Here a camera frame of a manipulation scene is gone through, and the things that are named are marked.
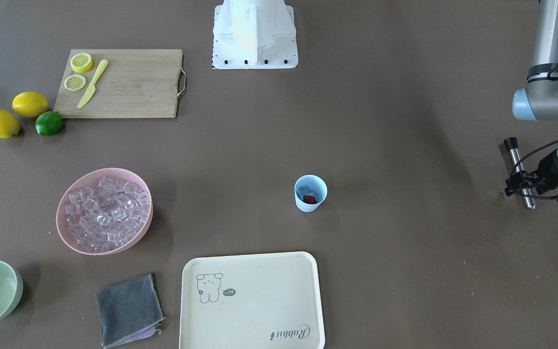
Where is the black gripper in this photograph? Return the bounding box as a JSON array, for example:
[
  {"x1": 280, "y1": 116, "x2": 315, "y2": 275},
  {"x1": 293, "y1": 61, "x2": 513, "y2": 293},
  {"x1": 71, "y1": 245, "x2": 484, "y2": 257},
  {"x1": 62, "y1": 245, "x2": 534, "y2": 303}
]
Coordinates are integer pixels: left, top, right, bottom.
[{"x1": 504, "y1": 152, "x2": 558, "y2": 202}]

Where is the steel muddler black tip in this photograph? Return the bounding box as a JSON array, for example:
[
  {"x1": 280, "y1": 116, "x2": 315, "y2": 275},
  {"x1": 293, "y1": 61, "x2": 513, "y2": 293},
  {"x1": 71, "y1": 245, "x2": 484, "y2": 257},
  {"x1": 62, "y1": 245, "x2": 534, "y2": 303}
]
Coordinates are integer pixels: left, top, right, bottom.
[{"x1": 503, "y1": 137, "x2": 536, "y2": 210}]

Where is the red strawberry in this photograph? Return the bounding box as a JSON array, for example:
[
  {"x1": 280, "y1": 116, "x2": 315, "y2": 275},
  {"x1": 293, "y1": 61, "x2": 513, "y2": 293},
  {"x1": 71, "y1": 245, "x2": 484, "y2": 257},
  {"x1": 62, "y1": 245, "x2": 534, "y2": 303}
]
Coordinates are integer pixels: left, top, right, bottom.
[{"x1": 302, "y1": 195, "x2": 318, "y2": 205}]

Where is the ice cube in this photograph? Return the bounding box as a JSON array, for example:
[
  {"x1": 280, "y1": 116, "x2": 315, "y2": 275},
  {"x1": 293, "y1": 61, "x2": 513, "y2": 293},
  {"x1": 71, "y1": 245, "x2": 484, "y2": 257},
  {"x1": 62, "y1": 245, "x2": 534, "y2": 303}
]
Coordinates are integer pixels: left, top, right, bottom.
[{"x1": 298, "y1": 186, "x2": 318, "y2": 198}]

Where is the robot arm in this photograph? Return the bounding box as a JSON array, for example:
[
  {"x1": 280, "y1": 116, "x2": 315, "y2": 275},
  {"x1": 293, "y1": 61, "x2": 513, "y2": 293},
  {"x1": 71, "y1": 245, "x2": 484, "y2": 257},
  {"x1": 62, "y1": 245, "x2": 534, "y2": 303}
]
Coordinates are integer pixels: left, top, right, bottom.
[{"x1": 503, "y1": 0, "x2": 558, "y2": 209}]

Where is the light blue cup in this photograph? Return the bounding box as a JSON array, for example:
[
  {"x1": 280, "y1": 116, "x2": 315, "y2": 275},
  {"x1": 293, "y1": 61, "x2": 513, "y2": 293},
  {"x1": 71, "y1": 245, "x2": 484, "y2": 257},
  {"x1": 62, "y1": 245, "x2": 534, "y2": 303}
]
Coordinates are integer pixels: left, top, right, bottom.
[{"x1": 294, "y1": 174, "x2": 328, "y2": 212}]

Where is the clear ice cubes pile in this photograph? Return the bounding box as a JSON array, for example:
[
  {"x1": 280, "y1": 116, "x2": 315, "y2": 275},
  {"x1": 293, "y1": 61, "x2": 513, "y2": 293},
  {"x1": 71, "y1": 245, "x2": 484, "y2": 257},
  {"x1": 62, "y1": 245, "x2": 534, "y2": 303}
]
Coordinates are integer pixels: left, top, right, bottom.
[{"x1": 64, "y1": 175, "x2": 151, "y2": 254}]

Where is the cream rabbit tray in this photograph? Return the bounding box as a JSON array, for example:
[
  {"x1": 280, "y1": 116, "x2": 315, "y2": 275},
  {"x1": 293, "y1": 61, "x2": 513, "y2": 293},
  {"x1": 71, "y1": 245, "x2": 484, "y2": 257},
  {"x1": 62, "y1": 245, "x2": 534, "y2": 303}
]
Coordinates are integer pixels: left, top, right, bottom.
[{"x1": 179, "y1": 252, "x2": 326, "y2": 349}]

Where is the wooden cutting board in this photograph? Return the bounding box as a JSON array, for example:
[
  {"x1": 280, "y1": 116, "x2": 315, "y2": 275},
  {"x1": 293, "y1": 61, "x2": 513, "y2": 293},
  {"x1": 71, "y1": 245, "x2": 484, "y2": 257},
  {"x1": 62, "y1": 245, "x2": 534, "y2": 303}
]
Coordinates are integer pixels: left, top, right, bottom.
[{"x1": 53, "y1": 48, "x2": 186, "y2": 119}]

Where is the grey folded cloth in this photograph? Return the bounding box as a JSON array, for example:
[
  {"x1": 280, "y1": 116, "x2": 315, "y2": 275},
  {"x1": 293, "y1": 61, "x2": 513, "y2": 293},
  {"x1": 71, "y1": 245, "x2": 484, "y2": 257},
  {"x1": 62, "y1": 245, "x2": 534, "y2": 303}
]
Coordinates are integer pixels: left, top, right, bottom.
[{"x1": 95, "y1": 273, "x2": 165, "y2": 349}]

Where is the pink bowl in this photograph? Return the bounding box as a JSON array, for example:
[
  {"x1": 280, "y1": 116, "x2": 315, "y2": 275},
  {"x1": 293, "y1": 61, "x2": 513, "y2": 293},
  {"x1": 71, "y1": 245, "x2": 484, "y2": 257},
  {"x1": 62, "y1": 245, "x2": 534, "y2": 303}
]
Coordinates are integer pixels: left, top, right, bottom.
[{"x1": 56, "y1": 168, "x2": 154, "y2": 256}]

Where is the yellow plastic knife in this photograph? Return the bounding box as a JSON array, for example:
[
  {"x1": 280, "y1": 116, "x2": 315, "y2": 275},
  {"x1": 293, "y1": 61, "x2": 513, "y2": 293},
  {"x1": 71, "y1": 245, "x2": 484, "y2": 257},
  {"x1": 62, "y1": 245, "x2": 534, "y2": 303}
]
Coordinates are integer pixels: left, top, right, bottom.
[{"x1": 76, "y1": 59, "x2": 109, "y2": 109}]

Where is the upper lemon slice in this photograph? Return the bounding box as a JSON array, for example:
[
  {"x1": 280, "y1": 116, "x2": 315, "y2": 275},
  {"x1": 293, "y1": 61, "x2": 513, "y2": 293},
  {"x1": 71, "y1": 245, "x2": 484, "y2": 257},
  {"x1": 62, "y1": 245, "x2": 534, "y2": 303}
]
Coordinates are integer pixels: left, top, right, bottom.
[{"x1": 69, "y1": 52, "x2": 93, "y2": 73}]

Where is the lemon slice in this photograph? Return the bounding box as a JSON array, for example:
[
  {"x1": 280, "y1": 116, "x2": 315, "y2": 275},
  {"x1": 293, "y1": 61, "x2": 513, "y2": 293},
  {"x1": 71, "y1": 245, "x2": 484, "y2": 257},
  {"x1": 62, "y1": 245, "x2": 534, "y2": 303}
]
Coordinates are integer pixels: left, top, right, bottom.
[
  {"x1": 63, "y1": 74, "x2": 87, "y2": 92},
  {"x1": 69, "y1": 52, "x2": 93, "y2": 73}
]

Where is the lower lemon slice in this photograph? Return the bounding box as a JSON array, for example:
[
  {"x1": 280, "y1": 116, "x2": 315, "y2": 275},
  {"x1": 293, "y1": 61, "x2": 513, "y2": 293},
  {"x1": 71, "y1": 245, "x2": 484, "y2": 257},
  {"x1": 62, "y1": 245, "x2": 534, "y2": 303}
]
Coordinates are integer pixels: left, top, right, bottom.
[{"x1": 63, "y1": 74, "x2": 87, "y2": 92}]

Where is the green lime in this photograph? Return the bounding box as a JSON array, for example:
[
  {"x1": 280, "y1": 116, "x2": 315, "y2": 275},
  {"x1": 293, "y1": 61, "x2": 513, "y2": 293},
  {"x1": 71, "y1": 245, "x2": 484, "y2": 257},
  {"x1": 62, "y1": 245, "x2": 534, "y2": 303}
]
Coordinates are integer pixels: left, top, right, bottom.
[{"x1": 34, "y1": 111, "x2": 63, "y2": 136}]

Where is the whole lemon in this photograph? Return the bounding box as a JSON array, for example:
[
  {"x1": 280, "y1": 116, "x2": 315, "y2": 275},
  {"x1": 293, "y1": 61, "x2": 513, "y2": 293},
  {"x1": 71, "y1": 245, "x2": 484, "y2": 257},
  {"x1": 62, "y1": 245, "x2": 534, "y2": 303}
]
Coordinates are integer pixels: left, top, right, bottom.
[
  {"x1": 13, "y1": 91, "x2": 49, "y2": 118},
  {"x1": 0, "y1": 109, "x2": 21, "y2": 139}
]

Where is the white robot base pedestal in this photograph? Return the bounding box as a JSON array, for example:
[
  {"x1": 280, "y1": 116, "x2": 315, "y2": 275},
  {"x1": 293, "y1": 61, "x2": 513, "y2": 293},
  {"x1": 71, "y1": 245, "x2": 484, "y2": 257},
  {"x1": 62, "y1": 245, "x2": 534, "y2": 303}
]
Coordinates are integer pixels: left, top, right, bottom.
[{"x1": 211, "y1": 0, "x2": 299, "y2": 69}]

